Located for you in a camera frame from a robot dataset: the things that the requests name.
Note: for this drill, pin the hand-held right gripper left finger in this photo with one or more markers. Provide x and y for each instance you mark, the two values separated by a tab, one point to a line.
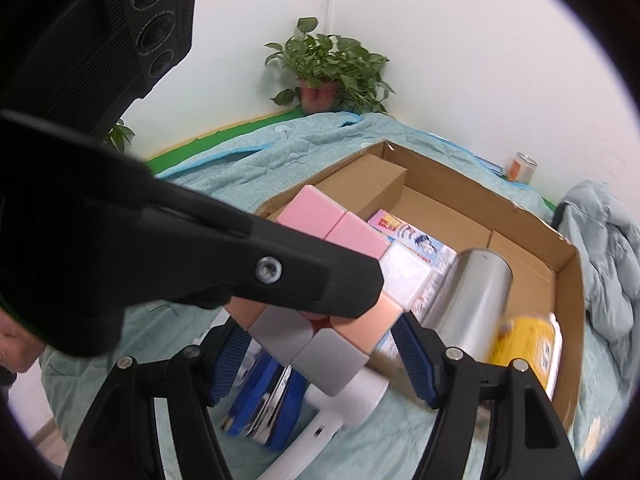
231	365

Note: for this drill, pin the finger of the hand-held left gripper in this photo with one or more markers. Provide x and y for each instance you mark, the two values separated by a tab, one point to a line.
225	255

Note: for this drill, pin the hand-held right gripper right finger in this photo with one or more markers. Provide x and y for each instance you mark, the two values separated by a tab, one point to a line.
415	360

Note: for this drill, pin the pastel puzzle cube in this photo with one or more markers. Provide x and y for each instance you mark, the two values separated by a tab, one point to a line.
310	342

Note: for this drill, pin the colourful board game box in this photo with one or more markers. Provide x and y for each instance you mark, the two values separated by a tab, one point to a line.
422	250

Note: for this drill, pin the large cardboard box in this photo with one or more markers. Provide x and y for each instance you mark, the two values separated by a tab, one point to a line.
450	200

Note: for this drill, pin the person's left hand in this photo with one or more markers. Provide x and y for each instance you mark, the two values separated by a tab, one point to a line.
17	342

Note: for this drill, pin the blue silver packet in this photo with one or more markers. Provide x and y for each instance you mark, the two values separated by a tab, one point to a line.
260	402

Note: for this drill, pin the white hair dryer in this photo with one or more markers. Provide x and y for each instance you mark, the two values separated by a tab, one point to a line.
352	400

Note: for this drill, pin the silver metal tumbler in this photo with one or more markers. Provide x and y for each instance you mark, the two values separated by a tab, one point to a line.
475	300

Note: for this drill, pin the light blue quilted blanket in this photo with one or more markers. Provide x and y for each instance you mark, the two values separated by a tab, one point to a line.
225	170

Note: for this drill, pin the yellow white packet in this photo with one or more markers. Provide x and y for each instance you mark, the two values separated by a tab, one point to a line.
525	347

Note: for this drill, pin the small green leafy plant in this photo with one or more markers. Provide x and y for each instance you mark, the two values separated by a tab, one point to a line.
120	136

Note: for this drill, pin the small brown cardboard box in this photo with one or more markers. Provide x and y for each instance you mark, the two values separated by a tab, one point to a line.
365	185

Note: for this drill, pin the potted green plant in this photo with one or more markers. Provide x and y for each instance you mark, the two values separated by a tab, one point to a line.
325	65

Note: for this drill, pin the grey-blue puffer jacket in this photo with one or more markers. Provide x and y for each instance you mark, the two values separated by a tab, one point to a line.
605	260

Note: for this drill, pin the orange labelled can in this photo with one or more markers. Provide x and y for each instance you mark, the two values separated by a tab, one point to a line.
521	167

